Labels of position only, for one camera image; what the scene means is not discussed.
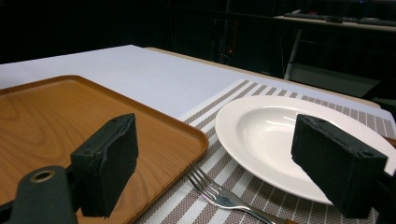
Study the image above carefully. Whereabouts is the white deep plate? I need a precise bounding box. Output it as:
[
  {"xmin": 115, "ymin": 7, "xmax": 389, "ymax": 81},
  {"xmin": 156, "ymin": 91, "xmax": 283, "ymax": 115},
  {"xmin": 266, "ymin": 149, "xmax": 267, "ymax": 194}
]
[{"xmin": 214, "ymin": 94, "xmax": 396, "ymax": 205}]

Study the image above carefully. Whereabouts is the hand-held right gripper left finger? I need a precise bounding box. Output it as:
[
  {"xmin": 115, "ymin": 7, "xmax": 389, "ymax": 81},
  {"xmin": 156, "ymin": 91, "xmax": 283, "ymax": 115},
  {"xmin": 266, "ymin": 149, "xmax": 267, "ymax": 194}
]
[{"xmin": 70, "ymin": 112, "xmax": 140, "ymax": 218}]

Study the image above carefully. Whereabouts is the striped woven placemat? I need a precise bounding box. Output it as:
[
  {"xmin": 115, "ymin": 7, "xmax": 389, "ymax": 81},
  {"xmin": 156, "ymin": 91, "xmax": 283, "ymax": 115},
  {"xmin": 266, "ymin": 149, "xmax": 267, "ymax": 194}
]
[{"xmin": 134, "ymin": 78, "xmax": 396, "ymax": 224}]

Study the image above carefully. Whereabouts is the wood-grain serving tray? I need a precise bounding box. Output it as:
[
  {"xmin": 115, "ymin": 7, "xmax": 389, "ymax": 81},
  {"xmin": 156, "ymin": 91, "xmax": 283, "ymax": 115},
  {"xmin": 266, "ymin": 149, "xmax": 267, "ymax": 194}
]
[{"xmin": 0, "ymin": 74, "xmax": 209, "ymax": 224}]

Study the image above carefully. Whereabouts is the wooden-handled steel fork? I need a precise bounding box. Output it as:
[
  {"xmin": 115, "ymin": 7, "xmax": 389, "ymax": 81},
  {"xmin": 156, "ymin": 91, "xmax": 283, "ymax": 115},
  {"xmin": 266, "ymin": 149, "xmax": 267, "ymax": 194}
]
[{"xmin": 185, "ymin": 162, "xmax": 300, "ymax": 224}]

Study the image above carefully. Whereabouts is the black keyboard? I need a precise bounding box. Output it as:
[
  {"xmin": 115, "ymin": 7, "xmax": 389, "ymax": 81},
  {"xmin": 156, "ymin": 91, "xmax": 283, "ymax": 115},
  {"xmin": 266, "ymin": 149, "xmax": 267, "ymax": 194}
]
[
  {"xmin": 357, "ymin": 17, "xmax": 396, "ymax": 27},
  {"xmin": 283, "ymin": 11, "xmax": 326, "ymax": 21}
]

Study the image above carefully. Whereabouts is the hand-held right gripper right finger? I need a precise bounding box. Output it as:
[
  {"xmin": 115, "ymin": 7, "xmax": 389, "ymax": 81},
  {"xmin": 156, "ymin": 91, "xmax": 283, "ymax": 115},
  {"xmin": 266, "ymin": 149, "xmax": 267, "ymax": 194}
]
[{"xmin": 290, "ymin": 113, "xmax": 389, "ymax": 219}]

